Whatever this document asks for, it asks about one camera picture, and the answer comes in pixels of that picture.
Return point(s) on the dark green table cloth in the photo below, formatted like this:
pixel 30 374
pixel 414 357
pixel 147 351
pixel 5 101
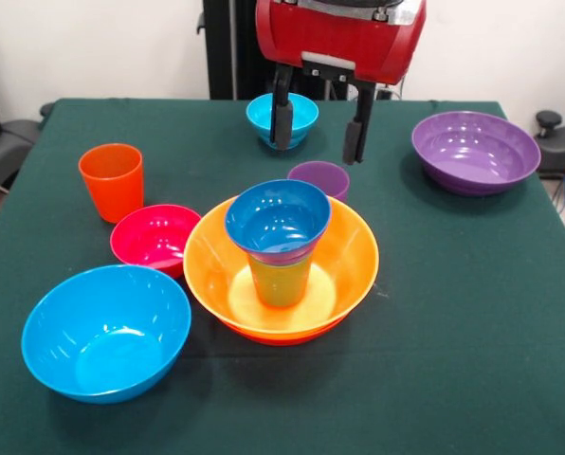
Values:
pixel 192 142

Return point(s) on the small light blue bowl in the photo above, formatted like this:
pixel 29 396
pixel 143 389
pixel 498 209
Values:
pixel 263 114

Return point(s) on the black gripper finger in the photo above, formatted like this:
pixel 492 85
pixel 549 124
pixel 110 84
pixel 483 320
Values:
pixel 281 114
pixel 358 125

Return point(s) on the purple bowl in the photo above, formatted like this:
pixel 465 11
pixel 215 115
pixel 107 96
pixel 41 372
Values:
pixel 474 151

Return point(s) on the orange bowl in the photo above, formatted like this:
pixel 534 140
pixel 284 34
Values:
pixel 273 339

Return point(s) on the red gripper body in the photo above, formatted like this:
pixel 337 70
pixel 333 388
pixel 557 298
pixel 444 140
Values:
pixel 334 38

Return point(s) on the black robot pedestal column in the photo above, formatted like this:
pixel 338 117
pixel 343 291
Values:
pixel 230 57

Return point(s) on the dark blue bowl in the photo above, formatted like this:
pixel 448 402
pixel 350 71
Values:
pixel 278 218

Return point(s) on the purple cup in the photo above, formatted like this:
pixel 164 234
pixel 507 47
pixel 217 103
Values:
pixel 322 175

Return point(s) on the yellow bowl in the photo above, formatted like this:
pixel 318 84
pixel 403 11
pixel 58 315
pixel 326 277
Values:
pixel 344 265

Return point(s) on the green cup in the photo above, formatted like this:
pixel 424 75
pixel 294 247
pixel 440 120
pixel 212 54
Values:
pixel 280 284

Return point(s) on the large sky blue bowl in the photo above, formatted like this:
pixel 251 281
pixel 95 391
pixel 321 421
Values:
pixel 107 341

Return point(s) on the orange cup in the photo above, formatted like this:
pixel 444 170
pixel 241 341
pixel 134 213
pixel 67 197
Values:
pixel 114 189

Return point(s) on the pink bowl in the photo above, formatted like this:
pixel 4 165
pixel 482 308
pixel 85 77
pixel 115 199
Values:
pixel 145 237

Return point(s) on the black pedestal leg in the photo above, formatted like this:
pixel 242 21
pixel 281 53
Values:
pixel 12 137
pixel 559 147

